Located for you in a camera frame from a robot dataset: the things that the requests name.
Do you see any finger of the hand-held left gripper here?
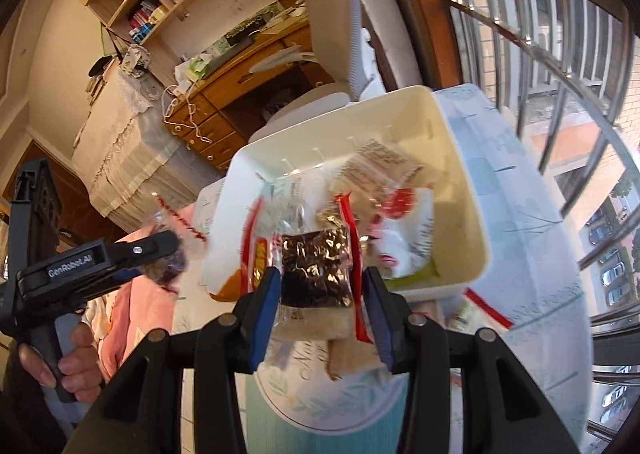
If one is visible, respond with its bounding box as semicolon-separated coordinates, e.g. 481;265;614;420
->
107;232;182;279

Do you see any green tissue pack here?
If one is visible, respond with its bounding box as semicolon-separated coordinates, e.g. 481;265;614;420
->
175;54;212;82

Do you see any pink bed blanket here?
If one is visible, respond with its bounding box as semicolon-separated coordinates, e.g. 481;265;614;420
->
97;229;188;375

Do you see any clear red-edged snack packet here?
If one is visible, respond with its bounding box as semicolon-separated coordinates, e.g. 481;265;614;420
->
147;193;208;292
242;194;375;345

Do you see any dark wooden door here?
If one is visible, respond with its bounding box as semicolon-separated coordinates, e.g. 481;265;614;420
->
0;141;132;267

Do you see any large white snack bag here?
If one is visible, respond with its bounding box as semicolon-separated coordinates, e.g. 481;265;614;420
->
370;186;436;279

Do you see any wooden desk with drawers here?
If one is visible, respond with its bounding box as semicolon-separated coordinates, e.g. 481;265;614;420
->
162;16;336;172

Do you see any clear brown pastry packet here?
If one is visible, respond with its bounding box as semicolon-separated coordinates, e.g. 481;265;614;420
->
330;136;425;195

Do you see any grey office chair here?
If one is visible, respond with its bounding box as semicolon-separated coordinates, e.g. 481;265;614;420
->
247;0;426;142

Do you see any brown bread packet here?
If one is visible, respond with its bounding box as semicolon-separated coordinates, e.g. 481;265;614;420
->
326;338;390;382

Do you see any orange snack packet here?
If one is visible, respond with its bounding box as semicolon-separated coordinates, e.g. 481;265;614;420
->
206;264;251;303

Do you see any person's left hand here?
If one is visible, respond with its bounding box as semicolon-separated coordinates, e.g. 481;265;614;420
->
19;323;103;402

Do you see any lace-covered piano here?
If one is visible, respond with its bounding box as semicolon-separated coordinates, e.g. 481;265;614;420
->
72;66;223;235

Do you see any patterned cloth bag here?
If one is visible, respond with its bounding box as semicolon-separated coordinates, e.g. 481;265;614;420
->
122;44;152;78

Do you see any white plastic bin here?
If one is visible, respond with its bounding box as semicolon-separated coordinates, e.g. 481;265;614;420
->
200;84;493;302

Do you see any clear cracker packet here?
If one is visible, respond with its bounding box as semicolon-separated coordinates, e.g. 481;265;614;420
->
260;166;341;235

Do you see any black hat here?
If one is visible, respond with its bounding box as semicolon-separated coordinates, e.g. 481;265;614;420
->
89;55;115;78

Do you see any tree print tablecloth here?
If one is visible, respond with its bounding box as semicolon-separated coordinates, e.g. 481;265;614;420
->
172;84;596;454

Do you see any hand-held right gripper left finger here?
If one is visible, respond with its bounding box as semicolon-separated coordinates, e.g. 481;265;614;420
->
86;266;282;454

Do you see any metal window grille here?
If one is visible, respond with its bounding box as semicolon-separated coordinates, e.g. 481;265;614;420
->
425;0;640;454

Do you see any red striped snack wrapper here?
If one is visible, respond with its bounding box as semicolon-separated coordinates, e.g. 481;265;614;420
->
446;288;516;331

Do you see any black keyboard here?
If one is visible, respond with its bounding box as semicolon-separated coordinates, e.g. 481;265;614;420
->
202;36;257;75

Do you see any white charging cable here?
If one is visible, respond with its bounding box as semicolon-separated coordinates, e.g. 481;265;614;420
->
161;82;212;145

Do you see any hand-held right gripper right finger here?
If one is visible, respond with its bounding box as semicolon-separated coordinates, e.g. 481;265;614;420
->
362;266;556;454

